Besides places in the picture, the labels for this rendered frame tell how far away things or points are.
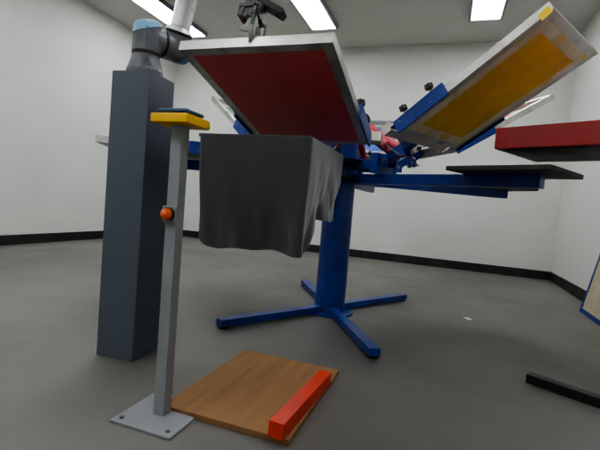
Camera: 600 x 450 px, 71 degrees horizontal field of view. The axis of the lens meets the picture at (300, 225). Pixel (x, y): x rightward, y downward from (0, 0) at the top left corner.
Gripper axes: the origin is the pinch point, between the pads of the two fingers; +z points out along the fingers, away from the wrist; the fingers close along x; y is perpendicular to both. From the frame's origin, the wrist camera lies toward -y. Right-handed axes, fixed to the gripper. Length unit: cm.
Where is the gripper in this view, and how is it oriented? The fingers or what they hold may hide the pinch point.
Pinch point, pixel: (254, 42)
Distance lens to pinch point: 160.2
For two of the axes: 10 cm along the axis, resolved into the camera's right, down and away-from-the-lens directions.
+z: -1.6, 9.7, -2.0
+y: -9.4, -0.9, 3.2
